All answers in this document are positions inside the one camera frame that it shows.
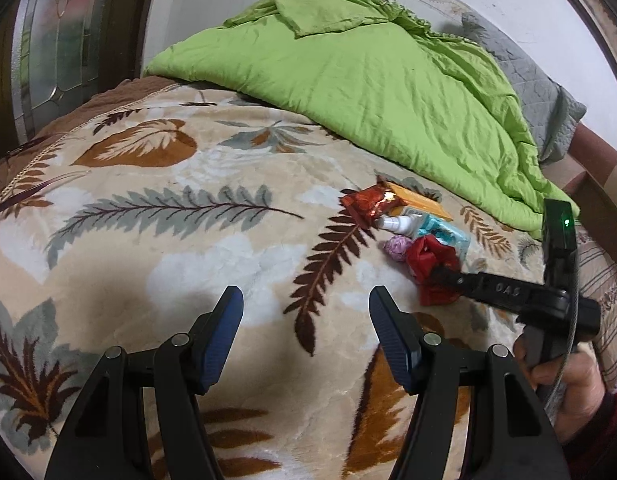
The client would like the grey quilted pillow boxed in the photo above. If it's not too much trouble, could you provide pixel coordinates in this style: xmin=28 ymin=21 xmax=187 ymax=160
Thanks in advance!
xmin=461 ymin=12 xmax=588 ymax=163

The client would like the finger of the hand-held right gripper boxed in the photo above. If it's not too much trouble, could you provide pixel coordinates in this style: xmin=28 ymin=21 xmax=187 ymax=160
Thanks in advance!
xmin=428 ymin=266 xmax=485 ymax=305

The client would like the red snack packet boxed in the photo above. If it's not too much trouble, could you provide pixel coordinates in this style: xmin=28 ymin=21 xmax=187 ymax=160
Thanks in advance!
xmin=339 ymin=185 xmax=405 ymax=228

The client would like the green quilt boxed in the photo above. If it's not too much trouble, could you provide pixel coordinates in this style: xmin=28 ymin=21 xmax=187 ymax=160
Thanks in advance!
xmin=143 ymin=0 xmax=581 ymax=243

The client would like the light blue wipes packet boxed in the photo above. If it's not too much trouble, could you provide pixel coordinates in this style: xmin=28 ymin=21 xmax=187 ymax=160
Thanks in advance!
xmin=413 ymin=212 xmax=472 ymax=264

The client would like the leaf print blanket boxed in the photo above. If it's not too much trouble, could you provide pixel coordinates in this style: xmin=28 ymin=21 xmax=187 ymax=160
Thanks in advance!
xmin=0 ymin=77 xmax=604 ymax=480

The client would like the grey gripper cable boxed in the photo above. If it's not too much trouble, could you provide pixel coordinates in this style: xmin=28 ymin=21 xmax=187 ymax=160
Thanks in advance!
xmin=544 ymin=240 xmax=589 ymax=421

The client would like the brown padded headboard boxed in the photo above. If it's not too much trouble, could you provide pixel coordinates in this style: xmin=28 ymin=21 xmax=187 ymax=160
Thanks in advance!
xmin=543 ymin=122 xmax=617 ymax=211

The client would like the wooden door with leaded glass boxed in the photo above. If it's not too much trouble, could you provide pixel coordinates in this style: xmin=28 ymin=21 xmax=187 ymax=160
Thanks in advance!
xmin=0 ymin=0 xmax=162 ymax=161

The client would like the person's right hand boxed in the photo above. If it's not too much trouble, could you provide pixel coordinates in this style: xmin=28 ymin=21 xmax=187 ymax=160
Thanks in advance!
xmin=513 ymin=330 xmax=611 ymax=443

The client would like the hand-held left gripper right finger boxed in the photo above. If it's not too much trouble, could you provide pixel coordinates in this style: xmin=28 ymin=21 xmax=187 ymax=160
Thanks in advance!
xmin=368 ymin=285 xmax=571 ymax=480

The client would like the red plastic bag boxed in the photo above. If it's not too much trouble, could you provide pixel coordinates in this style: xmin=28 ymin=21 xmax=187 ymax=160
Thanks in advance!
xmin=405 ymin=235 xmax=464 ymax=307

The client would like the pink crumpled ball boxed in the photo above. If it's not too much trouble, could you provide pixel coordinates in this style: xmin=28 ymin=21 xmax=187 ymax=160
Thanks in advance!
xmin=383 ymin=236 xmax=414 ymax=266

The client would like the person's right forearm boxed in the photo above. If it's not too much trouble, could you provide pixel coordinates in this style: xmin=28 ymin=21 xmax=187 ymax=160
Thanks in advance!
xmin=558 ymin=390 xmax=617 ymax=480

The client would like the striped beige pillow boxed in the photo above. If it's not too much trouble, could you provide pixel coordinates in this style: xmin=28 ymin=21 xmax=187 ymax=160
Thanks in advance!
xmin=573 ymin=225 xmax=617 ymax=396

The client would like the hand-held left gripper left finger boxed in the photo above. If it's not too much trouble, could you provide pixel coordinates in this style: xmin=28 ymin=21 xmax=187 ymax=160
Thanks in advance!
xmin=44 ymin=285 xmax=245 ymax=480

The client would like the white spray bottle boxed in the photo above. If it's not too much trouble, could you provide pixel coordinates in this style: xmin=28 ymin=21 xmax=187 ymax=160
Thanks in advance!
xmin=375 ymin=212 xmax=424 ymax=236

